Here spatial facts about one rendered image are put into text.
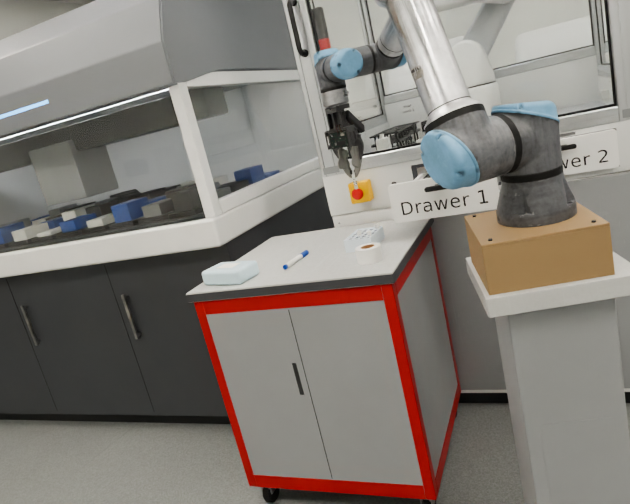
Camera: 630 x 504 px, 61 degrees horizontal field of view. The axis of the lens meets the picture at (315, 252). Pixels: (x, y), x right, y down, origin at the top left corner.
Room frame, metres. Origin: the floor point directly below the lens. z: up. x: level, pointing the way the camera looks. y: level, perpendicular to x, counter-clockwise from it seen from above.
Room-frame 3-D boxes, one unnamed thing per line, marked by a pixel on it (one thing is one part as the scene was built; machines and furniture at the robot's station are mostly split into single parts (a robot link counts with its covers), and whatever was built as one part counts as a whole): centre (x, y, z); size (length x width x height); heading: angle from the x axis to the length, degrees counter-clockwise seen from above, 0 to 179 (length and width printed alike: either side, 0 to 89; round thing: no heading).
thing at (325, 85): (1.59, -0.16, 1.27); 0.09 x 0.08 x 0.11; 16
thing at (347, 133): (1.59, -0.16, 1.11); 0.09 x 0.08 x 0.12; 153
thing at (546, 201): (1.05, -0.45, 0.91); 0.15 x 0.15 x 0.10
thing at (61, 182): (2.77, 0.90, 1.13); 1.78 x 1.14 x 0.45; 65
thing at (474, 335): (2.15, -0.76, 0.40); 1.03 x 0.95 x 0.80; 65
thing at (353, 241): (1.56, -0.15, 0.78); 0.12 x 0.08 x 0.04; 153
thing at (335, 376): (1.63, -0.01, 0.38); 0.62 x 0.58 x 0.76; 65
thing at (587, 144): (1.60, -0.80, 0.87); 0.29 x 0.02 x 0.11; 65
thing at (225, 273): (1.53, 0.25, 0.78); 0.15 x 0.10 x 0.04; 53
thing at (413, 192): (1.44, -0.37, 0.87); 0.29 x 0.02 x 0.11; 65
